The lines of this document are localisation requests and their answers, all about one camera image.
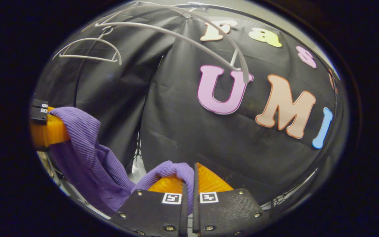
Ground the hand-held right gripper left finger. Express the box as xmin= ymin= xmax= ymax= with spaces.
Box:
xmin=110 ymin=174 xmax=189 ymax=237

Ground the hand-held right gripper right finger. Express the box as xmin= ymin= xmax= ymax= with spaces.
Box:
xmin=193 ymin=162 xmax=271 ymax=237

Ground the pale yellow laundry hamper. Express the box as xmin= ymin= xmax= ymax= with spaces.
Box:
xmin=37 ymin=152 xmax=65 ymax=191

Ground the purple ribbed jacket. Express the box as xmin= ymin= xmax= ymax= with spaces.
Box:
xmin=47 ymin=106 xmax=195 ymax=217

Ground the black clothes rack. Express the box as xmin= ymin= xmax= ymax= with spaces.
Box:
xmin=73 ymin=3 xmax=233 ymax=107

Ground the white plastic hanger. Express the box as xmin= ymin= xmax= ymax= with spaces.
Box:
xmin=53 ymin=28 xmax=123 ymax=66

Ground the white hanger with wrapped hook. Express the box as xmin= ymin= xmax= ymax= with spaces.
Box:
xmin=81 ymin=4 xmax=250 ymax=83

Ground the black backdrop cloth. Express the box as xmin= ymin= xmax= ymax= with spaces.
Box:
xmin=33 ymin=2 xmax=348 ymax=218

